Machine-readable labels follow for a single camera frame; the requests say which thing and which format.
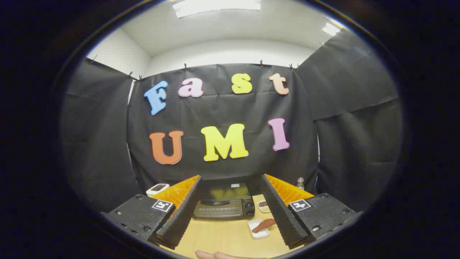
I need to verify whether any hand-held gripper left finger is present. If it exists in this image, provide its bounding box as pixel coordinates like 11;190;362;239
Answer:
102;175;202;250

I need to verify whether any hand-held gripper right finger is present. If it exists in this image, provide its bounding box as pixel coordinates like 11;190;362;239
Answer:
259;174;360;250

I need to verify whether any brown meat steak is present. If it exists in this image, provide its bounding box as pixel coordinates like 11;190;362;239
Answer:
252;218;276;233

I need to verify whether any black toaster oven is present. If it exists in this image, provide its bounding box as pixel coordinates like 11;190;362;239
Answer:
192;182;256;221

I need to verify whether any white bread toaster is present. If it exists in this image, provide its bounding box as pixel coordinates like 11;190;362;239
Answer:
146;183;170;197

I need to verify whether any white rectangular dish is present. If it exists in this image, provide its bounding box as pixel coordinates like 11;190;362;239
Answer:
248;219;270;240

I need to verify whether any small ceiling light panel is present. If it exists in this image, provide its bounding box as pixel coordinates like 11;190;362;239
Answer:
322;22;341;36

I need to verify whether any large ceiling light panel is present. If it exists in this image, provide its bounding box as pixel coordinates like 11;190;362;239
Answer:
172;0;262;18

